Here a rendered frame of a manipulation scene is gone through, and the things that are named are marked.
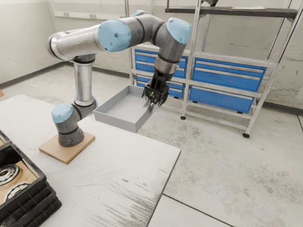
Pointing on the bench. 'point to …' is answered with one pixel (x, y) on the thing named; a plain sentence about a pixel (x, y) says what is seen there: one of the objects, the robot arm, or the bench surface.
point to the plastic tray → (125, 110)
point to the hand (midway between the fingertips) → (151, 108)
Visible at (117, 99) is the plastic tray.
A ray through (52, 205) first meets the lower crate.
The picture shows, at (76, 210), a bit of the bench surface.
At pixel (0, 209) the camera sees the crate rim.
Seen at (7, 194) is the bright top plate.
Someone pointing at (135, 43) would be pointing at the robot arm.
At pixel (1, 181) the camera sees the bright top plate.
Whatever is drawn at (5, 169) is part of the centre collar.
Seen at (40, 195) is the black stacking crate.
